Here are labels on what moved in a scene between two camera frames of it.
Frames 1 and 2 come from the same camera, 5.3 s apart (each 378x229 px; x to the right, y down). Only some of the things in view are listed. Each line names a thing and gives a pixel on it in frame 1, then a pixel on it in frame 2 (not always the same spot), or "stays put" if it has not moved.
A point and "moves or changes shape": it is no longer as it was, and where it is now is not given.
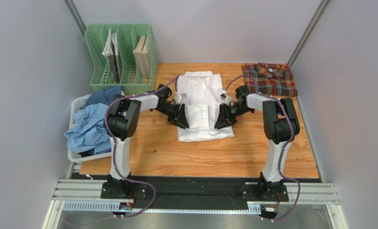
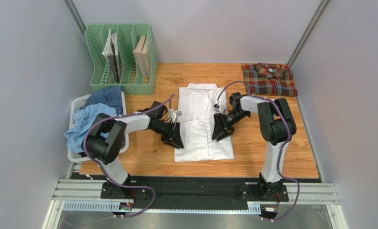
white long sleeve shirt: [201, 92] moves or changes shape
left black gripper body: [170, 110] → [165, 129]
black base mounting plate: [189, 190] stays put
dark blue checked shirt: [103, 95] stays put
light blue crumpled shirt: [91, 133] stays put
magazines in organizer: [111, 51] stays put
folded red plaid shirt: [271, 79] stays put
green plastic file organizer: [123, 55] stays put
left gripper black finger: [181, 119] → [176, 140]
